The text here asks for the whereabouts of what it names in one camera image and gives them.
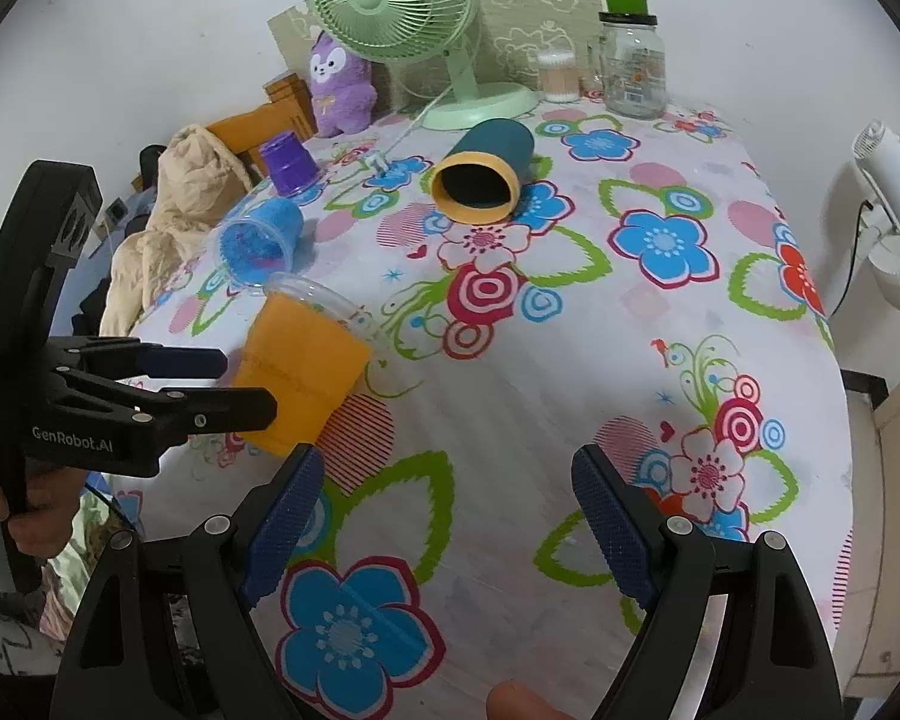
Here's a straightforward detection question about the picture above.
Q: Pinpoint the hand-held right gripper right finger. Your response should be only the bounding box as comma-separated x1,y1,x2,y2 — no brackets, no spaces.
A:
570,444,845,720

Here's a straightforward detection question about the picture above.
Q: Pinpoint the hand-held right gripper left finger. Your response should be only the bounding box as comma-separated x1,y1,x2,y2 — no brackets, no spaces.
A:
49,444,327,720

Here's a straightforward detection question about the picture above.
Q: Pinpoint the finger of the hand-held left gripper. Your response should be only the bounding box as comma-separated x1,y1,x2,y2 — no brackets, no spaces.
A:
56,371,278,455
49,336,227,383

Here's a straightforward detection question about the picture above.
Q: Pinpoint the orange plastic cup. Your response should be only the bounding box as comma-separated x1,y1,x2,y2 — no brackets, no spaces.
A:
236,275,387,458

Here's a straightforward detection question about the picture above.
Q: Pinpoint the blue plastic cup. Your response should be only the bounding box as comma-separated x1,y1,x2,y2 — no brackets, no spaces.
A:
217,199,305,290

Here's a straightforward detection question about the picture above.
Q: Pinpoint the purple plastic cup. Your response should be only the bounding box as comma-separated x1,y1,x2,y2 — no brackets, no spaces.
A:
260,131,323,194

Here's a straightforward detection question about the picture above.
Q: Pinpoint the teal cup with yellow rim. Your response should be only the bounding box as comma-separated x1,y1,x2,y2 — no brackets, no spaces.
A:
430,118,533,224

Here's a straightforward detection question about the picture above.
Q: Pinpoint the person's left hand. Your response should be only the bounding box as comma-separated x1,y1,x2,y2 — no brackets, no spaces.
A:
0,457,83,563

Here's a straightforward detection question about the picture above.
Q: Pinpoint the person's right hand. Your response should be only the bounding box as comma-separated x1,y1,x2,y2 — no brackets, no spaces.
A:
487,681,563,720

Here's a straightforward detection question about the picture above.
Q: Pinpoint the dark cloth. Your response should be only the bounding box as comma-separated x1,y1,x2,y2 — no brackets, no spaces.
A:
79,277,132,335

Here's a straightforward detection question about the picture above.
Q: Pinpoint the beige clothing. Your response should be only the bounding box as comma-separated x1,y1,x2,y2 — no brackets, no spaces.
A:
101,124,263,338

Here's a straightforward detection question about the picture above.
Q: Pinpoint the floral tablecloth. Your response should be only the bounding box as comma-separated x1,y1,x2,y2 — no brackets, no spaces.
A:
109,94,856,720

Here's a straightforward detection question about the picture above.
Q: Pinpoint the grey patterned cloth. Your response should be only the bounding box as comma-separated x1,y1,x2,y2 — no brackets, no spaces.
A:
0,562,68,676

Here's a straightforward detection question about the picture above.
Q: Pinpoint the wooden chair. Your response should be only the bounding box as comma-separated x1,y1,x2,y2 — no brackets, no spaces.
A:
206,71,317,173

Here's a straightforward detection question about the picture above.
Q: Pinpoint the purple plush toy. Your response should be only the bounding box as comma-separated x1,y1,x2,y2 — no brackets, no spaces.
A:
307,31,380,137

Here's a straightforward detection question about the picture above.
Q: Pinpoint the cotton swab container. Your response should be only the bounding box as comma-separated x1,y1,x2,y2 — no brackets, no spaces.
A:
538,46,582,104

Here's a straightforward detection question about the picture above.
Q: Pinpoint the white standing fan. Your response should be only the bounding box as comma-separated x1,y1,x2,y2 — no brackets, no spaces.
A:
825,120,900,316

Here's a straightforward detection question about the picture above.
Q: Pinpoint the glass jar with black lid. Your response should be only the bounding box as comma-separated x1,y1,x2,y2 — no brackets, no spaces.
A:
589,11,670,119

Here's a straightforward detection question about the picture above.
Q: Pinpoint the white fan cable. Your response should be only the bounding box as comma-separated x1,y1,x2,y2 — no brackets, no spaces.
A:
367,22,488,173

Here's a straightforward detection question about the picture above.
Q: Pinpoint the black fan cable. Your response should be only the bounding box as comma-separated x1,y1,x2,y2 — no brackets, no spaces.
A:
825,195,882,316

